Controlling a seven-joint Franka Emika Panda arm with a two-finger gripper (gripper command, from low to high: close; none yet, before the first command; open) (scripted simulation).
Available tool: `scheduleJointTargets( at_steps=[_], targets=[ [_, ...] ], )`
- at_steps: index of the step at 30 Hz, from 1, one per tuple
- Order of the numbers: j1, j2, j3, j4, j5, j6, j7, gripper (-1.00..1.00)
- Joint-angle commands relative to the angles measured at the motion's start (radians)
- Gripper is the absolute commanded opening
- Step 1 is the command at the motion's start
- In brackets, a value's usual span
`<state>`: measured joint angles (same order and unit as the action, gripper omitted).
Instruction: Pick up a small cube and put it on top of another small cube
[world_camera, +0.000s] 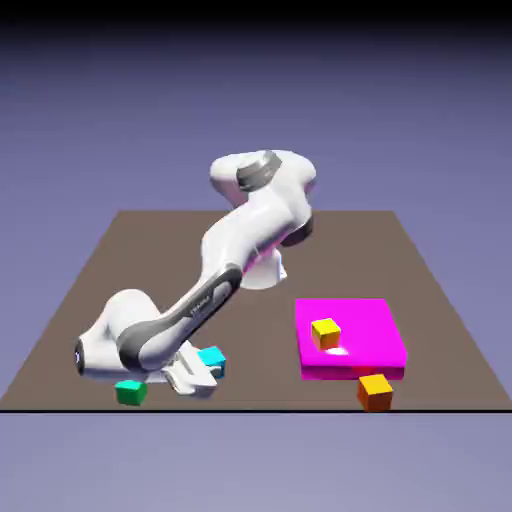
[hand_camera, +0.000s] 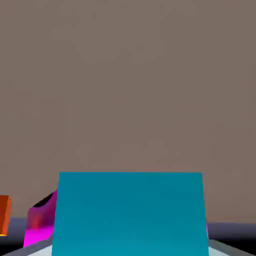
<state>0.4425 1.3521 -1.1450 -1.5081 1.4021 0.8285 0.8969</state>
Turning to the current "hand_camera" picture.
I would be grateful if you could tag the small cyan cube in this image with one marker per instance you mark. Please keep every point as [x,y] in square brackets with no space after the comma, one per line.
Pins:
[130,216]

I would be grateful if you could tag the small orange cube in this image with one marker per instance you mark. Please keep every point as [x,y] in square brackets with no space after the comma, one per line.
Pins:
[4,214]

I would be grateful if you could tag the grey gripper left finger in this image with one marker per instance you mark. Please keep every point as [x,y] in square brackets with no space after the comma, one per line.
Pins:
[38,250]

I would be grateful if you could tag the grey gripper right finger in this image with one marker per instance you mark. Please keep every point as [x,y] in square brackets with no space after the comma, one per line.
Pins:
[220,250]

